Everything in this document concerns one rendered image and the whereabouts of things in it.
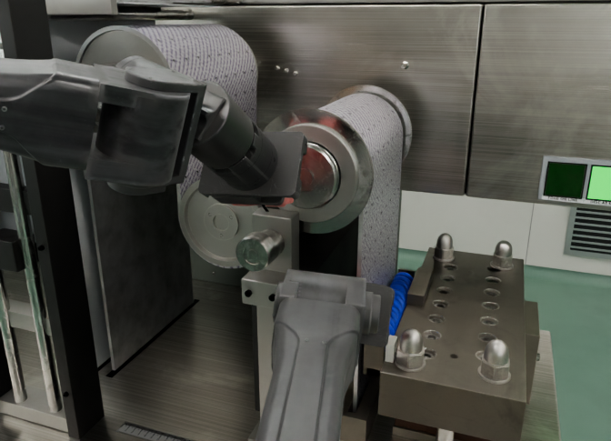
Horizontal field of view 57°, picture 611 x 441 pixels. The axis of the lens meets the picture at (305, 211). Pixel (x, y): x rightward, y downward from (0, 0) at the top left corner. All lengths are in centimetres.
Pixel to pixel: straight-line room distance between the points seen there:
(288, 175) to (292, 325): 17
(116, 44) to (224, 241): 28
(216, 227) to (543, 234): 287
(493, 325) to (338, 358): 45
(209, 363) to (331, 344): 56
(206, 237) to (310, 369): 40
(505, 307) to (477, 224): 260
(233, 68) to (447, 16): 33
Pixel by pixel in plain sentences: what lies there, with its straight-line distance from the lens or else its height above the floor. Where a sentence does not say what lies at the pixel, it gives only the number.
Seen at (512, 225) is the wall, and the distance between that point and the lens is 344.
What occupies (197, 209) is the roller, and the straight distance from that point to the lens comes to 73.
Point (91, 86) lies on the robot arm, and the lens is 38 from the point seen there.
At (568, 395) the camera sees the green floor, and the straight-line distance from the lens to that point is 257.
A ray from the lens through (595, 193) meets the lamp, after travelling 95.
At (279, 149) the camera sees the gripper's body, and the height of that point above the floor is 130.
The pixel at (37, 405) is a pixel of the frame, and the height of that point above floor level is 92.
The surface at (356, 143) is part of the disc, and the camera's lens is 62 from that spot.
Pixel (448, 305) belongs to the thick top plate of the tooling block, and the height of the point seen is 103.
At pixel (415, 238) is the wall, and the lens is 352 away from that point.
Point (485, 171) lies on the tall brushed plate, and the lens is 94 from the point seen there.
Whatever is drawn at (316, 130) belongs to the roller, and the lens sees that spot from 62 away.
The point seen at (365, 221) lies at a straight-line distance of 66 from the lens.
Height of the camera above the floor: 142
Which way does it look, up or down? 19 degrees down
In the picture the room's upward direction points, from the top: straight up
